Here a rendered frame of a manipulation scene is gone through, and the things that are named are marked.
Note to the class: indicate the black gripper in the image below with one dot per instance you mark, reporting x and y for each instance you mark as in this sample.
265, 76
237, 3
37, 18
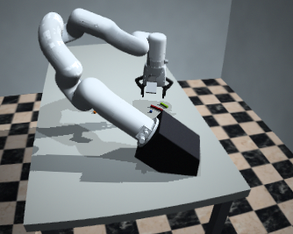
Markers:
160, 73

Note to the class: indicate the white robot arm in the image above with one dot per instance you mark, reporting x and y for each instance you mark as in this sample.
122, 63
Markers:
90, 92

